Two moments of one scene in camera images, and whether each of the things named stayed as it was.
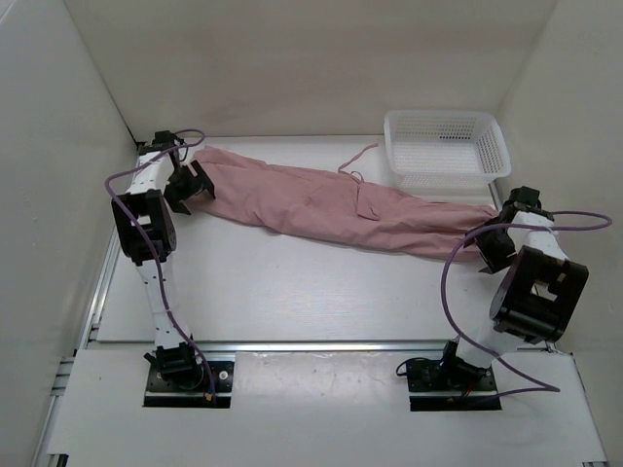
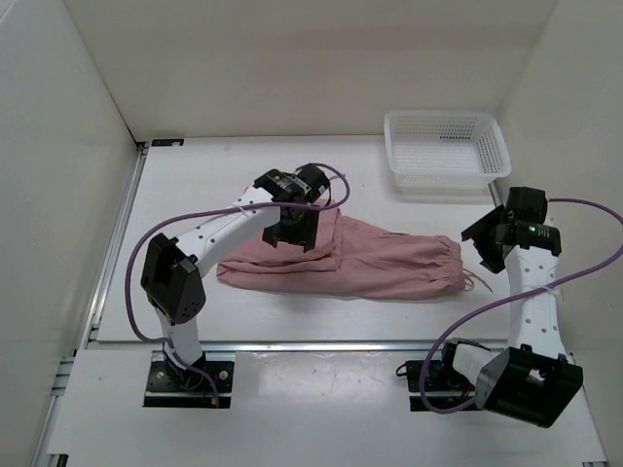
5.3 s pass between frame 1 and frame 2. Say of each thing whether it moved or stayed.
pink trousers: moved
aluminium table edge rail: stayed
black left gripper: moved
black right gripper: stayed
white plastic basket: stayed
